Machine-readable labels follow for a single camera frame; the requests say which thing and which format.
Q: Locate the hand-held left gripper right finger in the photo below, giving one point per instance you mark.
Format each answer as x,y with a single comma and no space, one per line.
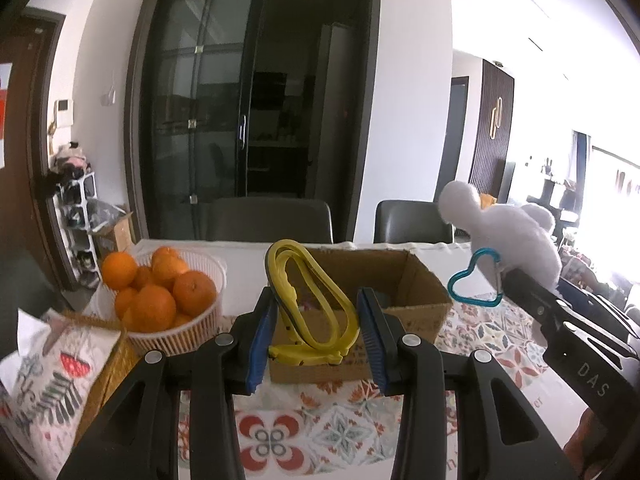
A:
372,340

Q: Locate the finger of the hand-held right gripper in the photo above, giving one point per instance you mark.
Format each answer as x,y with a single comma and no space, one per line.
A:
600,310
530,295

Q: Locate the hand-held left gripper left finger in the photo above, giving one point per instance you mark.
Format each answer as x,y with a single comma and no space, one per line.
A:
261,340

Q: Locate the white plush toy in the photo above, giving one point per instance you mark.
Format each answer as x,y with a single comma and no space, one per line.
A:
505,240

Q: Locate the blue heart carabiner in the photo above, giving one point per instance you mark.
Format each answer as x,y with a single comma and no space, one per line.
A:
451,286

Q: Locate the person's right forearm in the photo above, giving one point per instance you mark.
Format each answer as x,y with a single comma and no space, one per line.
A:
580,440

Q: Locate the patterned sofa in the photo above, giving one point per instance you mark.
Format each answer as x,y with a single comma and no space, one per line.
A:
595,272

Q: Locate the white plastic basket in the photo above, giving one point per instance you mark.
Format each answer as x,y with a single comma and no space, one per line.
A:
165,342

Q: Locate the patterned tablecloth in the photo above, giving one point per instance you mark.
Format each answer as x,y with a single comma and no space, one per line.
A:
280,435

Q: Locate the orange box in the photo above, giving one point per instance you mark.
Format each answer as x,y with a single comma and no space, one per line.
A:
487,201

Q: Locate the flat television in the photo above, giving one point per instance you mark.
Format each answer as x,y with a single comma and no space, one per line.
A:
507,182

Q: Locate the pile of oranges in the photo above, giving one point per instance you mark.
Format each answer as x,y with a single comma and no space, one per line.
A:
150,305

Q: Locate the wide dark dining chair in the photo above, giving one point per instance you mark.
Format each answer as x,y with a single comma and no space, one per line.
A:
270,220

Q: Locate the narrow dark dining chair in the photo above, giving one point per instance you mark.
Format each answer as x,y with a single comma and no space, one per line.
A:
412,222

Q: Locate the wicker basket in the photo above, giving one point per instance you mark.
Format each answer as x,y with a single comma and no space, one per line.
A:
112,360

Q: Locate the small cardboard box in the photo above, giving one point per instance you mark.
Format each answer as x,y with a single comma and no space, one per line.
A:
122,237

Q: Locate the dark interior door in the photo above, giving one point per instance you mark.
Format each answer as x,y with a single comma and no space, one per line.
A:
452,135

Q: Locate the dark plastic bag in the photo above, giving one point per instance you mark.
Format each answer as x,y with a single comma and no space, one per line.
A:
102,215

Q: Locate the white shoe rack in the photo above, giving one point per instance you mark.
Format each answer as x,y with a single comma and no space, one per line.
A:
77,230

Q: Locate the printed fabric tissue cover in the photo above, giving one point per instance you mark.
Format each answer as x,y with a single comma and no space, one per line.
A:
55,400

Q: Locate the white tissue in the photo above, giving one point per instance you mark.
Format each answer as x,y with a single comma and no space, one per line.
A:
25,340

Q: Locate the dark glass sliding door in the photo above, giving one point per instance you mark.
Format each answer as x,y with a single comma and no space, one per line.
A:
200,110

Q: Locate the dark green chair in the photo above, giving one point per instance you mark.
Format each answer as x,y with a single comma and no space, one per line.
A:
25,280

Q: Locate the plush toy on rack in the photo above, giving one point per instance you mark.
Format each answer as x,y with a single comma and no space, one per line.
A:
70,165

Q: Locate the brown wooden door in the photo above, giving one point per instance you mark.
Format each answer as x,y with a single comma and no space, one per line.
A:
25,185

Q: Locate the dark slatted wall panel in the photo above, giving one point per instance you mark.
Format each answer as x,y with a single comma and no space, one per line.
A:
492,130

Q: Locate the white light switch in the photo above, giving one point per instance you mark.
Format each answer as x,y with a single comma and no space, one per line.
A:
108,98

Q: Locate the wall intercom panel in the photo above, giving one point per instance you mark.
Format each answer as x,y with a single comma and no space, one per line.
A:
64,112

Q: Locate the red wall poster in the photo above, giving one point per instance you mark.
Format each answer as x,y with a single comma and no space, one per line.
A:
4,110

